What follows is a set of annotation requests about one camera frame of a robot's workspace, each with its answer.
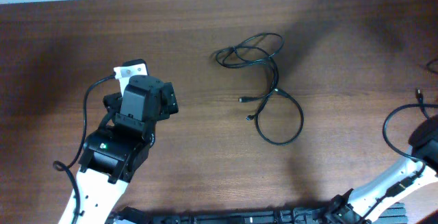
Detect black usb cables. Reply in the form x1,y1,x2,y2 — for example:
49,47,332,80
214,32,305,146

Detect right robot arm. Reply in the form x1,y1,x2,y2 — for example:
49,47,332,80
324,116,437,223

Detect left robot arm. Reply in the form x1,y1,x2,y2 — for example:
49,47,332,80
53,75,179,223

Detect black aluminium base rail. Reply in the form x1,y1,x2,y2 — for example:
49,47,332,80
105,201,408,224

